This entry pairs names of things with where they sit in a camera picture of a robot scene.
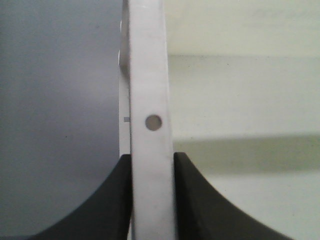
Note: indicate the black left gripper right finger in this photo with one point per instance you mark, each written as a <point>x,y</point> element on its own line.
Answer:
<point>204,214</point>

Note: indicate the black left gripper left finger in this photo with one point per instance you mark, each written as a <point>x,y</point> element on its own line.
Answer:
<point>105,215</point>

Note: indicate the white plastic Totelife tote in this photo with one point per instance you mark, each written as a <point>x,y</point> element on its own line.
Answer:
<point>235,85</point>

